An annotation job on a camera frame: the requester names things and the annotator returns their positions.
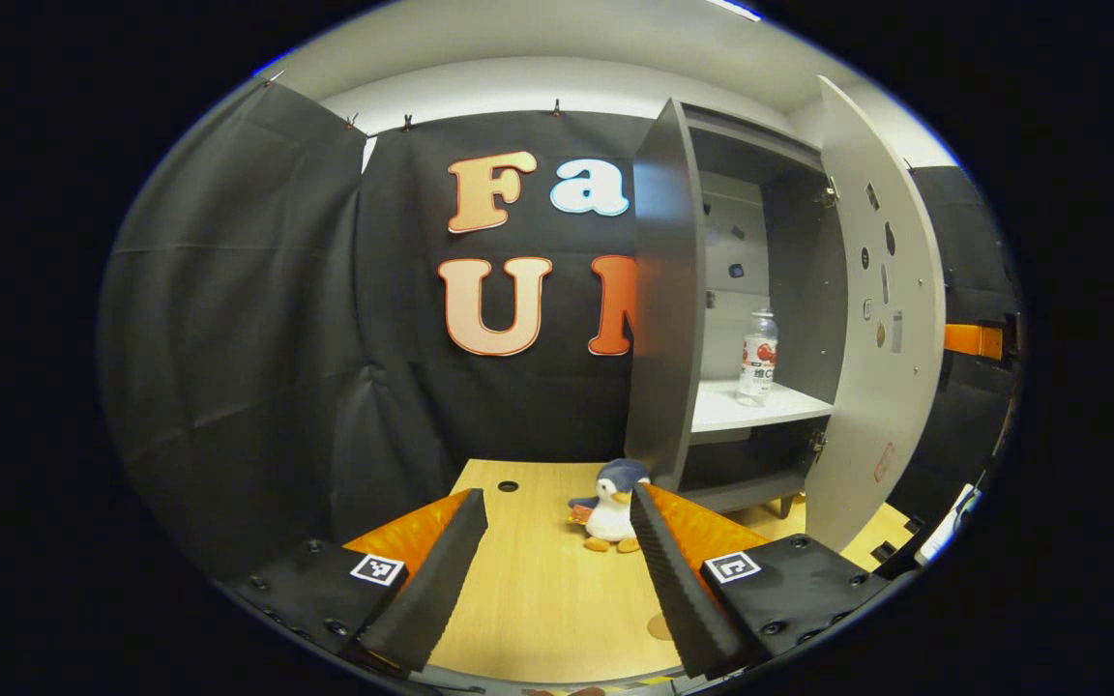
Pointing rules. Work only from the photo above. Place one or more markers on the grey cabinet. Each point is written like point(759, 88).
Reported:
point(663, 338)

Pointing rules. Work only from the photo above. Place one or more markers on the penguin plush toy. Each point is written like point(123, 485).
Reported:
point(605, 517)

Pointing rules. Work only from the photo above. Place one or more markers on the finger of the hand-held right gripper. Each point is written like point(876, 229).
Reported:
point(971, 340)

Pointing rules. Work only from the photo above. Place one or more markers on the black backdrop cloth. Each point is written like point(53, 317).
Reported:
point(228, 319)

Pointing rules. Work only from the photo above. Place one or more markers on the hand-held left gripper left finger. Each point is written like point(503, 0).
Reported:
point(436, 580)

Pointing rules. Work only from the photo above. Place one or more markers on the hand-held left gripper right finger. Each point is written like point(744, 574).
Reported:
point(678, 580)

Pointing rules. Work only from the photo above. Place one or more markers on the clear plastic bottle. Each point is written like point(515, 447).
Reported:
point(757, 372)

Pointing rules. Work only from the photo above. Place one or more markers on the white flat object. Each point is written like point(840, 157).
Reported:
point(949, 527)

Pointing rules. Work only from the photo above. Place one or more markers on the round cork coaster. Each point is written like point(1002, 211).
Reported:
point(659, 626)

